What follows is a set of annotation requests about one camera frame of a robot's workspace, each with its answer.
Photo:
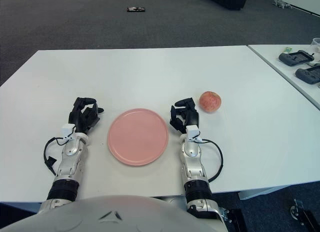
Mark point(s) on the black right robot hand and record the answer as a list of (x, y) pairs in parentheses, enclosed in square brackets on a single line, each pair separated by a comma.
[(191, 117)]

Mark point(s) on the dark grey handheld controller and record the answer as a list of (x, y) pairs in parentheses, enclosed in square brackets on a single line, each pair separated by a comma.
[(291, 59), (308, 74)]

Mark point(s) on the metal bracket on black base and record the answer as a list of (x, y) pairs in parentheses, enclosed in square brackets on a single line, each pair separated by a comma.
[(235, 219)]

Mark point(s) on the clear plastic container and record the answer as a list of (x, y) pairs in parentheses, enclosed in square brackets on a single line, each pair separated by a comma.
[(317, 43)]

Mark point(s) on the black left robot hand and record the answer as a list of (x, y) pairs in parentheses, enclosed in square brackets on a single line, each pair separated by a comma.
[(81, 119)]

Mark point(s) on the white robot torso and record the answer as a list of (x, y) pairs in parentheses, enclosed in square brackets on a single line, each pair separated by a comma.
[(112, 217)]

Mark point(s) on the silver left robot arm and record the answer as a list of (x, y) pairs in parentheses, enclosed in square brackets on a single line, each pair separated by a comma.
[(70, 152)]

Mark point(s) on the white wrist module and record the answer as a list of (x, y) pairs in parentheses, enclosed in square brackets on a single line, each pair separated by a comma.
[(193, 132), (68, 129)]

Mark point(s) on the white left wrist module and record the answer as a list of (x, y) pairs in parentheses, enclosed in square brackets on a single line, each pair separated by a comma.
[(68, 129)]

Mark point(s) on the white table frame beam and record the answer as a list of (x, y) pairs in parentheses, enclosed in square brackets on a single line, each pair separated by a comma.
[(255, 193)]

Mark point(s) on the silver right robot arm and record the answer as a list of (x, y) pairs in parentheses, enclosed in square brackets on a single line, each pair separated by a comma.
[(191, 152)]

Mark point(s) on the pink round plate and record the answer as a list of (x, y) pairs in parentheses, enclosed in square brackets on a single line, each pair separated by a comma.
[(137, 137)]

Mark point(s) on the small dark flat floor item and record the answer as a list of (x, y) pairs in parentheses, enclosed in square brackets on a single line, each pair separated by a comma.
[(136, 9)]

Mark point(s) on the small green packet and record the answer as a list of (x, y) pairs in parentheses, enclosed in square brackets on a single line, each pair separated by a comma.
[(287, 49)]

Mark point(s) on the black stand with caster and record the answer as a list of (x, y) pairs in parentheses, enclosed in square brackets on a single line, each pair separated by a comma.
[(307, 217)]

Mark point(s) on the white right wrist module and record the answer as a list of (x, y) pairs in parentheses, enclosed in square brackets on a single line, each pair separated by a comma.
[(193, 132)]

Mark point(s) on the small grey robot dog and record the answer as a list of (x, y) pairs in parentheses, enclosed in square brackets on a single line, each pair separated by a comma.
[(281, 3)]

